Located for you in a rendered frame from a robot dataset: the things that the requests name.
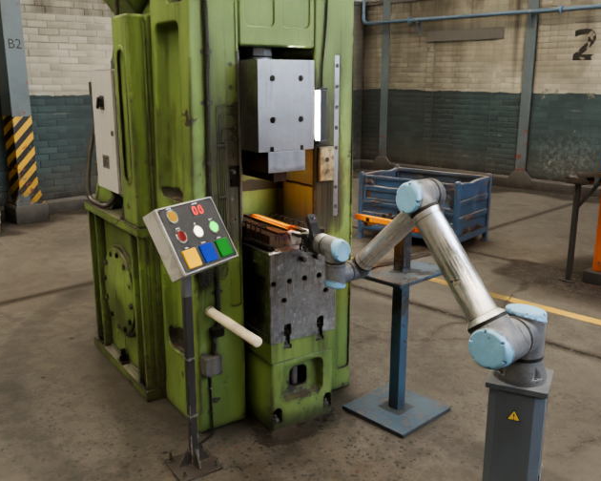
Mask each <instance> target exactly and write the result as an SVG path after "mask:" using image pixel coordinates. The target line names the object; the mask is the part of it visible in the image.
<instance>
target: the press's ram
mask: <svg viewBox="0 0 601 481"><path fill-rule="evenodd" d="M239 84H240V128H241V150H245V151H250V152H255V153H268V152H281V151H295V150H308V149H314V60H282V59H248V60H240V61H239Z"/></svg>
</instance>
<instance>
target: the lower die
mask: <svg viewBox="0 0 601 481"><path fill-rule="evenodd" d="M258 215H261V216H264V217H266V218H269V219H272V220H277V221H280V222H283V223H286V224H289V225H292V226H293V225H295V224H292V223H289V222H286V221H283V220H278V219H275V218H272V217H269V216H266V215H263V214H258ZM243 218H244V219H247V220H251V221H252V222H256V223H257V224H258V223H260V224H261V226H262V225H265V226H266V227H267V231H265V227H262V228H261V241H262V242H264V243H267V244H269V245H272V246H273V247H274V249H277V248H282V247H288V246H294V245H300V243H301V237H300V240H296V243H295V244H293V243H292V242H291V237H290V235H289V234H288V229H287V228H284V227H281V226H279V225H276V224H274V223H271V222H268V221H265V220H260V219H257V218H255V217H252V216H249V214H243ZM251 221H248V224H247V236H248V237H250V224H251ZM245 223H246V220H244V221H243V223H242V233H243V235H245V234H246V232H245ZM255 226H256V224H255V223H253V225H252V238H253V239H254V238H255ZM259 229H260V225H258V227H257V240H258V241H259ZM285 244H286V245H285ZM284 245H285V246H284Z"/></svg>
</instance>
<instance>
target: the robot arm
mask: <svg viewBox="0 0 601 481"><path fill-rule="evenodd" d="M445 200H446V189H445V187H444V185H443V184H442V183H441V182H440V181H439V180H437V179H435V178H424V179H419V180H411V181H409V182H406V183H404V184H402V185H401V186H400V187H399V189H398V191H397V196H396V203H397V206H398V208H399V210H400V211H401V213H400V214H399V215H398V216H397V217H396V218H395V219H394V220H392V221H391V222H390V223H389V224H388V225H387V226H386V227H385V228H384V229H383V230H382V231H381V232H380V233H379V234H378V235H377V236H376V237H375V238H374V239H373V240H372V241H371V242H370V243H369V244H368V245H367V246H366V247H365V248H364V249H363V250H362V251H361V252H360V253H358V254H357V255H356V256H355V257H354V258H353V259H352V260H350V261H346V260H347V259H348V258H349V256H350V253H351V249H350V245H349V244H348V242H347V241H345V240H342V239H338V238H335V237H332V236H329V235H326V234H321V231H320V228H319V224H318V220H317V216H316V215H315V214H311V215H307V216H306V217H305V218H306V222H307V226H308V229H305V230H307V231H306V232H297V231H293V230H289V231H288V234H289V235H290V237H291V242H292V243H293V244H295V243H296V241H299V240H300V239H301V242H300V250H301V247H302V249H304V250H301V251H304V252H311V253H314V254H316V255H318V254H322V255H324V256H325V285H326V286H327V287H329V288H332V289H343V288H345V286H346V284H345V283H346V282H351V281H354V280H356V279H361V278H364V277H366V276H367V275H368V274H369V273H370V271H371V268H372V267H373V266H374V265H375V264H376V263H377V262H378V261H379V260H380V259H381V258H382V257H383V256H384V255H386V254H387V253H388V252H389V251H390V250H391V249H392V248H393V247H394V246H395V245H396V244H397V243H398V242H400V241H401V240H402V239H403V238H404V237H405V236H406V235H407V234H408V233H409V232H410V231H412V230H413V229H414V228H415V227H417V228H418V230H419V232H420V234H421V236H422V237H423V239H424V241H425V244H426V245H427V247H428V249H429V251H430V253H431V254H432V256H433V258H434V260H435V262H437V264H438V266H439V268H440V270H441V271H442V273H443V275H444V277H445V279H446V281H447V283H448V285H449V287H450V288H451V290H452V292H453V294H454V296H455V297H456V299H457V301H458V303H459V305H460V306H461V307H462V309H463V311H464V313H465V314H466V317H467V319H468V326H467V331H468V332H469V334H470V338H469V341H468V349H469V352H470V355H471V356H472V357H473V359H474V361H475V362H476V363H477V364H478V365H480V366H482V367H484V368H487V369H494V375H495V377H496V378H497V379H499V380H500V381H502V382H504V383H506V384H509V385H512V386H516V387H539V386H542V385H543V384H545V383H546V382H547V379H548V374H547V370H546V367H545V364H544V360H543V359H544V349H545V339H546V329H547V322H548V321H547V313H546V311H545V310H543V309H541V308H539V307H536V306H532V305H528V304H520V303H512V304H508V305H507V306H506V307H505V309H502V308H499V307H497V306H496V304H495V302H494V300H492V298H491V296H490V294H489V293H488V291H487V288H486V287H485V285H484V283H483V281H482V280H481V278H480V276H479V274H478V273H477V271H476V269H475V267H474V266H473V264H472V262H471V260H470V259H469V257H468V255H467V253H466V251H465V249H464V247H463V246H462V245H461V243H460V241H459V240H458V238H457V236H456V234H455V233H454V231H453V229H452V227H451V226H450V224H449V222H448V220H447V219H446V216H445V214H444V213H443V211H442V209H441V208H442V206H443V205H444V203H445ZM306 249H307V250H306Z"/></svg>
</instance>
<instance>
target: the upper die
mask: <svg viewBox="0 0 601 481"><path fill-rule="evenodd" d="M241 167H242V168H247V169H251V170H255V171H260V172H263V173H268V174H271V173H281V172H292V171H302V170H305V150H295V151H281V152H268V153H255V152H250V151H245V150H241Z"/></svg>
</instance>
